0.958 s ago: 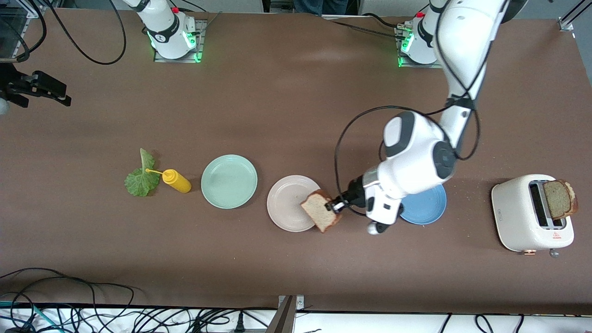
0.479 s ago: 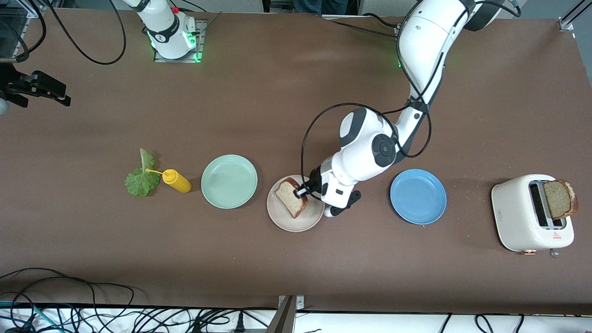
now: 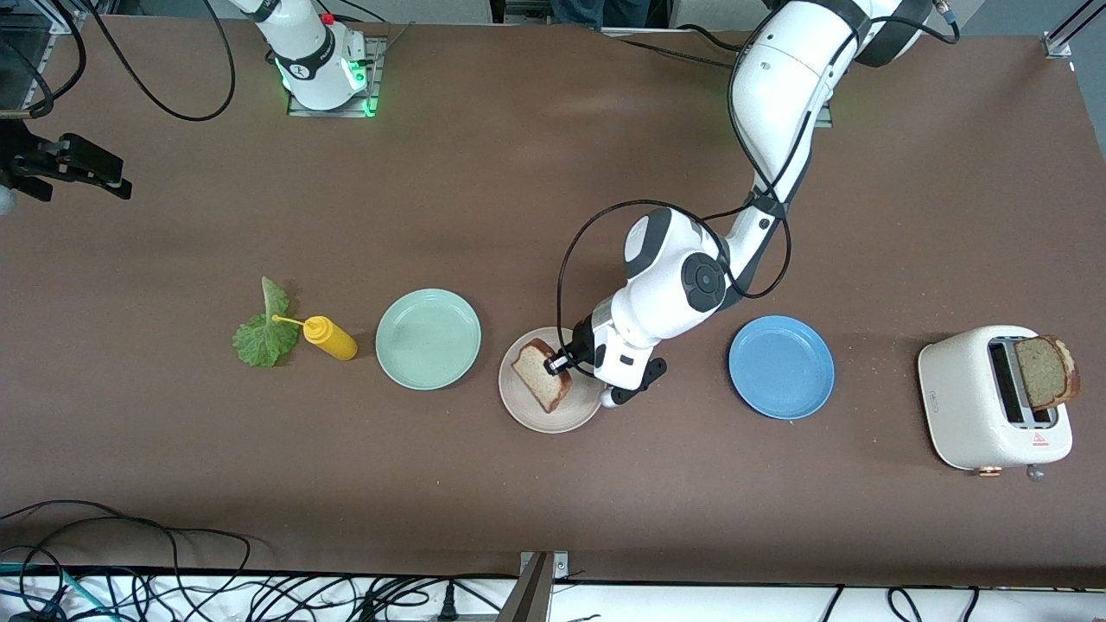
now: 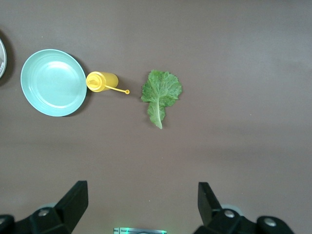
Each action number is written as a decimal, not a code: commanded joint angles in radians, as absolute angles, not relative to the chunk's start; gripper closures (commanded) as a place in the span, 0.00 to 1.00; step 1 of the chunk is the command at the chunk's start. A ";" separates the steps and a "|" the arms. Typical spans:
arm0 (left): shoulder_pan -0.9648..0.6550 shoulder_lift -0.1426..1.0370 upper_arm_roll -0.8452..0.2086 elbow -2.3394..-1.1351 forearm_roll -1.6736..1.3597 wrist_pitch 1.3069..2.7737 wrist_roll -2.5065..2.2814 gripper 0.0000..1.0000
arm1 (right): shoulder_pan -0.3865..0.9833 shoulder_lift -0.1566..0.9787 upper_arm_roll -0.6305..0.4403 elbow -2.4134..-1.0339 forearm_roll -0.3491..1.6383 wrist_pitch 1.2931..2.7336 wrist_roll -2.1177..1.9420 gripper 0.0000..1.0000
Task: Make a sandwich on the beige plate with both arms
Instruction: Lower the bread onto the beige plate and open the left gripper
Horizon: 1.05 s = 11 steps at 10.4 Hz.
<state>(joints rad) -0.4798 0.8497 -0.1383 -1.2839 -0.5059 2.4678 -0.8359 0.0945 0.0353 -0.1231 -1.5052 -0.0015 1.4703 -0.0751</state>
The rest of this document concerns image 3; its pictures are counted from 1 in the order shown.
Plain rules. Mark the white toaster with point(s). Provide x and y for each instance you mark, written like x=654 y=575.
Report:
x=959 y=406

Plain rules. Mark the beige plate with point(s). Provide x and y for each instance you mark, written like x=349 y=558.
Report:
x=536 y=416

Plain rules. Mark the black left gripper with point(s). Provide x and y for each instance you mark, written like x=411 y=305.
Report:
x=577 y=350

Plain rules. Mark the aluminium frame post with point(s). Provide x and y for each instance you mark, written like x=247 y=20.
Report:
x=531 y=596

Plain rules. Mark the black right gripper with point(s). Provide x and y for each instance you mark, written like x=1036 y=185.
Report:
x=41 y=161

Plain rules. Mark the person in blue jeans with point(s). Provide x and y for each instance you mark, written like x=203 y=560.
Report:
x=600 y=10

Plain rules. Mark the green lettuce leaf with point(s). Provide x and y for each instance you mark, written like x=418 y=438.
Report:
x=259 y=341

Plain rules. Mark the yellow mustard squeeze bottle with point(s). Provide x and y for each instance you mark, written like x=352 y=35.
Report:
x=333 y=339

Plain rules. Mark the mint green plate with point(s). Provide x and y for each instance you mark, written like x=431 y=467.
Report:
x=428 y=339

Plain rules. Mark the black power plug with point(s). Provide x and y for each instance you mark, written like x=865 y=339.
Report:
x=448 y=605

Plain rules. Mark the brown bread slice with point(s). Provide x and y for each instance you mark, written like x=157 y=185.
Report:
x=1045 y=373
x=537 y=376

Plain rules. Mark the blue plate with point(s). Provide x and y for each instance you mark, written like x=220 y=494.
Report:
x=782 y=367

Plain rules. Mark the aluminium corner bracket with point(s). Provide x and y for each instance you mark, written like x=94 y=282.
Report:
x=1056 y=45

